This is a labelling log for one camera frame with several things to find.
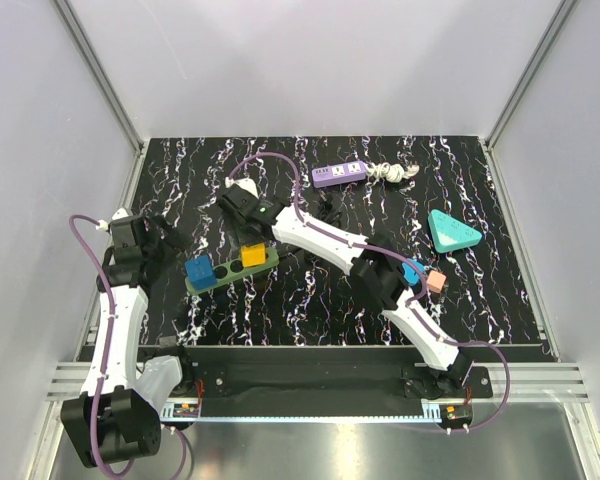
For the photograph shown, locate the white coiled cable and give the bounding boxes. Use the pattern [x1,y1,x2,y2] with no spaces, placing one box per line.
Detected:
[365,161,422,185]

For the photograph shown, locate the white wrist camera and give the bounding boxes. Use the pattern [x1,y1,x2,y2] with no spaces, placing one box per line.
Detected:
[225,178,259,198]
[95,207,132,236]

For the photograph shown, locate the teal triangular power strip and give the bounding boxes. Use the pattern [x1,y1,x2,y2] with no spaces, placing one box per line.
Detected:
[428,209,483,253]

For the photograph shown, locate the yellow cube socket adapter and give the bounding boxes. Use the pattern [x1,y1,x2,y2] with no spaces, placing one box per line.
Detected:
[240,243,267,268]

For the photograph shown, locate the aluminium frame rail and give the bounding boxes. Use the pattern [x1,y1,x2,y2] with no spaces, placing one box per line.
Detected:
[487,363,591,404]

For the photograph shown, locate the blue cube socket adapter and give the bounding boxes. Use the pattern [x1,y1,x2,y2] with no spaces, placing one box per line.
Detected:
[184,254,217,290]

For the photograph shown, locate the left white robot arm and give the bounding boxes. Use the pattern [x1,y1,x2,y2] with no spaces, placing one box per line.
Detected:
[60,207,197,479]

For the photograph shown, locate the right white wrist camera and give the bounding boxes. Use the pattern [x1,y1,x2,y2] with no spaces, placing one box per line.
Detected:
[225,178,259,198]

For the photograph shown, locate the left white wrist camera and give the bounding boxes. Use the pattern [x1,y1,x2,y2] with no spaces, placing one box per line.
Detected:
[95,207,132,236]

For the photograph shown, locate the purple power strip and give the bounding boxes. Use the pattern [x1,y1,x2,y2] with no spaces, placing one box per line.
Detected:
[311,161,367,188]

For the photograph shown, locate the pink plug adapter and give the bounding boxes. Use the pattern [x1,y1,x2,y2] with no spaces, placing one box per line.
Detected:
[426,270,447,294]

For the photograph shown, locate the green power strip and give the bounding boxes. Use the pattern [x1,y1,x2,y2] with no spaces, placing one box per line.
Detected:
[184,247,279,295]

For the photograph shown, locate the white slotted cable duct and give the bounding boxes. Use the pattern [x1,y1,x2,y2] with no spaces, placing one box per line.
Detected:
[160,403,201,422]

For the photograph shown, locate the light blue plug adapter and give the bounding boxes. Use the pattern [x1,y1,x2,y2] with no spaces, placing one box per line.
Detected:
[402,260,426,287]

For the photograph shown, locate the black power strip cable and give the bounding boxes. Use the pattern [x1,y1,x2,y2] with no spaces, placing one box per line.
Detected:
[274,192,351,264]

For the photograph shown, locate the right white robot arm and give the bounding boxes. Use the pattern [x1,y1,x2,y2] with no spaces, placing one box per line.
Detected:
[217,184,473,397]

